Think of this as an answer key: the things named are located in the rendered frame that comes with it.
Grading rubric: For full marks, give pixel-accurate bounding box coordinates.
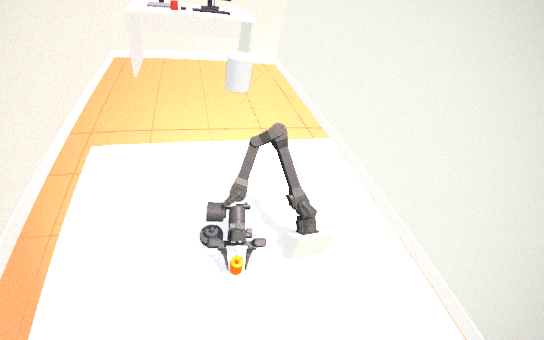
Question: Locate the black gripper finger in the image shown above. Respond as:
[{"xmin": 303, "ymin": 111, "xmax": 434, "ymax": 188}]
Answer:
[
  {"xmin": 245, "ymin": 248, "xmax": 257, "ymax": 271},
  {"xmin": 217, "ymin": 247, "xmax": 228, "ymax": 271}
]

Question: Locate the orange knob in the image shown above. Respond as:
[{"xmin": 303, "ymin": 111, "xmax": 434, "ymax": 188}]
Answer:
[{"xmin": 229, "ymin": 256, "xmax": 244, "ymax": 275}]

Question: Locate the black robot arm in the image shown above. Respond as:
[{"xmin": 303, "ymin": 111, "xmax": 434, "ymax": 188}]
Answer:
[{"xmin": 206, "ymin": 123, "xmax": 319, "ymax": 243}]

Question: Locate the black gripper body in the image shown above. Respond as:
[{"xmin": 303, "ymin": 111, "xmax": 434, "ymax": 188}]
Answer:
[{"xmin": 207, "ymin": 220, "xmax": 266, "ymax": 248}]

